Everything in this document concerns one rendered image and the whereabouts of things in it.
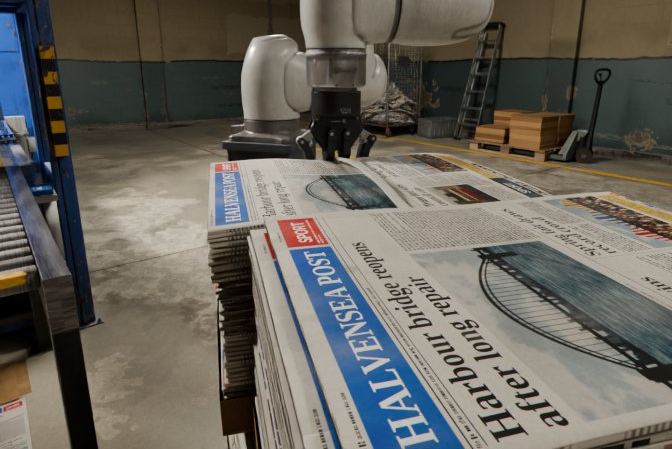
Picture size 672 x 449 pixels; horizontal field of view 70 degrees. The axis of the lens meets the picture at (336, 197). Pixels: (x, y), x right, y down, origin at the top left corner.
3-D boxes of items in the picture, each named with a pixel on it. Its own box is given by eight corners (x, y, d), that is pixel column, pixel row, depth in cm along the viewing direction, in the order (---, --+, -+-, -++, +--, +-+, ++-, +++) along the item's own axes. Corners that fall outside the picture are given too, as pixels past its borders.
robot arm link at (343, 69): (376, 49, 68) (375, 92, 69) (355, 51, 76) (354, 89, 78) (314, 49, 65) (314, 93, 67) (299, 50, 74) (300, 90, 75)
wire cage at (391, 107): (419, 134, 873) (424, 35, 828) (385, 138, 825) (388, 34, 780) (376, 127, 967) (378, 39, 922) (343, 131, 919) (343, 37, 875)
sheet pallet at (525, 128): (576, 155, 667) (582, 114, 653) (543, 162, 620) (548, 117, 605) (502, 144, 761) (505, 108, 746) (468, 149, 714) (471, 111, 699)
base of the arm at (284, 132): (248, 132, 147) (247, 113, 146) (315, 135, 140) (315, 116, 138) (214, 140, 131) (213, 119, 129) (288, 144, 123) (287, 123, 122)
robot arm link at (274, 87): (241, 115, 139) (237, 36, 133) (303, 114, 143) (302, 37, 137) (244, 121, 124) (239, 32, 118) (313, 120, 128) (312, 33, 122)
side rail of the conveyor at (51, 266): (82, 327, 98) (73, 273, 95) (51, 336, 95) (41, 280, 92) (24, 192, 202) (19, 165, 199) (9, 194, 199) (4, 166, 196)
